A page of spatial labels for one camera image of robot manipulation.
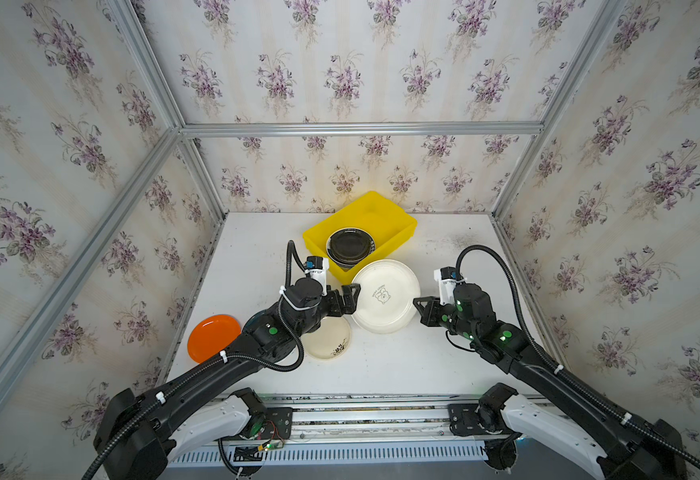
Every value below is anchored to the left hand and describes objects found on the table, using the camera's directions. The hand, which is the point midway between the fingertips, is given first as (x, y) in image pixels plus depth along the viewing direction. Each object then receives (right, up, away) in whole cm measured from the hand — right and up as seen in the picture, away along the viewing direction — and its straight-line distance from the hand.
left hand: (347, 283), depth 75 cm
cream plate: (-5, -18, +11) cm, 22 cm away
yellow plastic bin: (+15, +17, +38) cm, 44 cm away
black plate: (+1, +9, +33) cm, 34 cm away
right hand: (+16, -5, +2) cm, 17 cm away
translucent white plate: (+10, -3, +2) cm, 11 cm away
